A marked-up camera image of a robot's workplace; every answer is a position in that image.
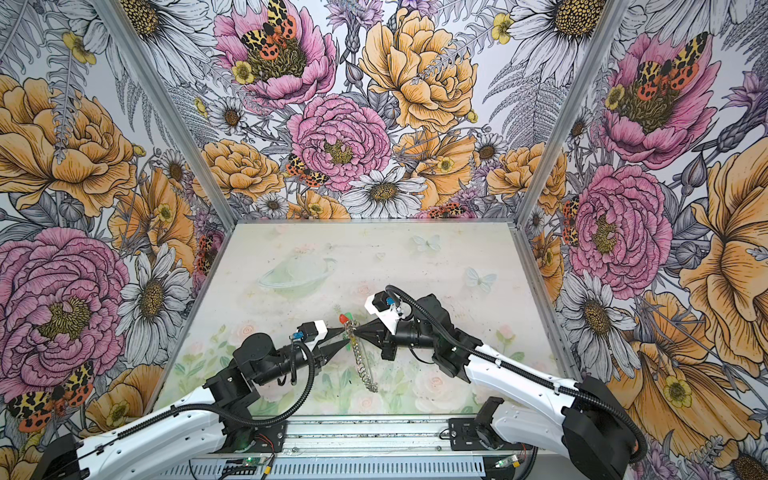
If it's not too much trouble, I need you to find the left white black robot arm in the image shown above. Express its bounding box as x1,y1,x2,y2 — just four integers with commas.
32,322,349,479

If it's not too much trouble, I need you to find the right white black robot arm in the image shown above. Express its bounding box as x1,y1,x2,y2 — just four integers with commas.
354,286,649,479

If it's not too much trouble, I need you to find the wrist white camera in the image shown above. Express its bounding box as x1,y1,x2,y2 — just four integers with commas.
364,291,402,334
296,320,328,344

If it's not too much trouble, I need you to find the left black corrugated cable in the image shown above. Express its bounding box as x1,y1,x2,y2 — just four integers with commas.
77,338,317,445

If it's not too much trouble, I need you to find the black corrugated cable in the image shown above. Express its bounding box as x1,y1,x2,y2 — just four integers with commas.
383,284,649,464
77,338,317,445

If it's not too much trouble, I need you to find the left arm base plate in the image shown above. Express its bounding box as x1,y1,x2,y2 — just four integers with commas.
213,421,288,454

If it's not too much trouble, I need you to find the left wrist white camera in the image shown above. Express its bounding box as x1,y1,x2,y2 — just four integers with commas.
296,320,328,344

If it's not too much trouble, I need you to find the aluminium front rail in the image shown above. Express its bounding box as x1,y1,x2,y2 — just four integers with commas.
179,415,619,460

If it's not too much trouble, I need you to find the right black corrugated cable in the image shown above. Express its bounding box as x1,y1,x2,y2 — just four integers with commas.
383,284,649,464

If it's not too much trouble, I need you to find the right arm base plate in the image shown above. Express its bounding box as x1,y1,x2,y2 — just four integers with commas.
447,417,524,452

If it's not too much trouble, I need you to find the green circuit board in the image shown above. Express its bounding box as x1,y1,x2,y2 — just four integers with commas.
225,456,269,470

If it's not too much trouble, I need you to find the perforated metal cable tray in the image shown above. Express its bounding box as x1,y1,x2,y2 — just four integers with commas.
156,455,486,479

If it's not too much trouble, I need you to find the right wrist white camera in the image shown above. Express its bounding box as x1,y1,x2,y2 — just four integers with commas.
364,291,402,334

